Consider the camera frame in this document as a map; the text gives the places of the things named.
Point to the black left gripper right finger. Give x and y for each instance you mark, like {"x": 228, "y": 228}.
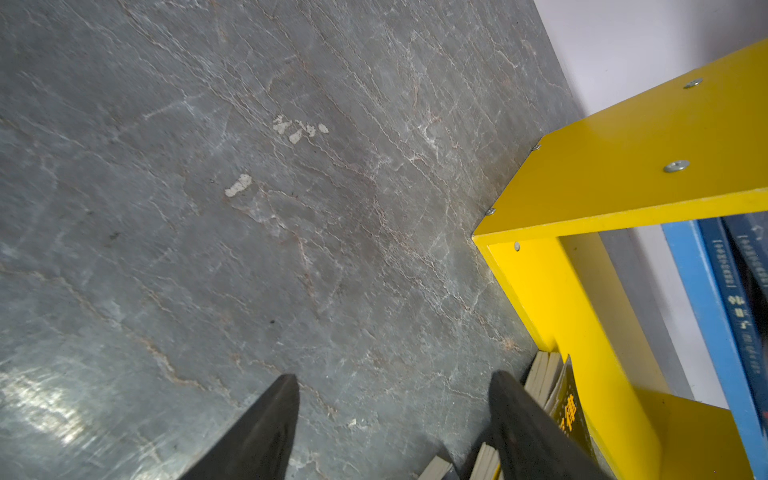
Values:
{"x": 528, "y": 441}

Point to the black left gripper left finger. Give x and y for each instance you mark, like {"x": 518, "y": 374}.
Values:
{"x": 259, "y": 444}

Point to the blue book yellow label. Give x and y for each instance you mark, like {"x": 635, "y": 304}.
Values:
{"x": 738, "y": 309}

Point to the blue book Sunzi label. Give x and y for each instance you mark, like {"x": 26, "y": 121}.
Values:
{"x": 749, "y": 232}

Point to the black book orange title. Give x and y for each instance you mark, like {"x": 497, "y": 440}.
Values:
{"x": 551, "y": 382}

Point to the yellow cartoon cover book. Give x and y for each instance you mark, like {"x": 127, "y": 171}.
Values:
{"x": 439, "y": 468}

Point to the yellow wooden bookshelf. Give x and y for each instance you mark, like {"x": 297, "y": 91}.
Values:
{"x": 596, "y": 243}

